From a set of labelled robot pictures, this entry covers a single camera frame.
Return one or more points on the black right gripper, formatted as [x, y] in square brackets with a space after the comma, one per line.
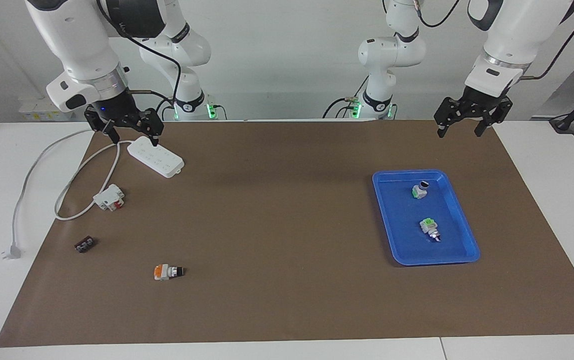
[114, 107]

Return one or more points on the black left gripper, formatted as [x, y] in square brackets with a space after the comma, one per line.
[484, 100]

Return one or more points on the orange-based knob switch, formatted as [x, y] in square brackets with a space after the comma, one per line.
[164, 272]

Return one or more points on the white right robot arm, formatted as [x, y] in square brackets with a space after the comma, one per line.
[76, 40]

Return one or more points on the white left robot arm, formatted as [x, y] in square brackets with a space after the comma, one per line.
[504, 40]

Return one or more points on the white power strip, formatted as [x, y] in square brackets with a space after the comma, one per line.
[156, 157]

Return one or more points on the white red circuit breaker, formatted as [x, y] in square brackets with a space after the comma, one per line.
[106, 197]

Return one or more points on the small black terminal block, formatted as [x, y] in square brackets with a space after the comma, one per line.
[84, 245]

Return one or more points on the blue plastic tray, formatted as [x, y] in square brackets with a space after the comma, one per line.
[402, 240]

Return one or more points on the brown table mat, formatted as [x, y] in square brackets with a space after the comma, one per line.
[266, 250]

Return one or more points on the green-based black knob switch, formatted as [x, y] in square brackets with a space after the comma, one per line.
[421, 191]

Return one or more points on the white wall socket box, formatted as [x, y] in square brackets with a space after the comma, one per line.
[34, 112]

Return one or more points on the green-based silver key switch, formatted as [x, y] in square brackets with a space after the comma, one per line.
[429, 227]

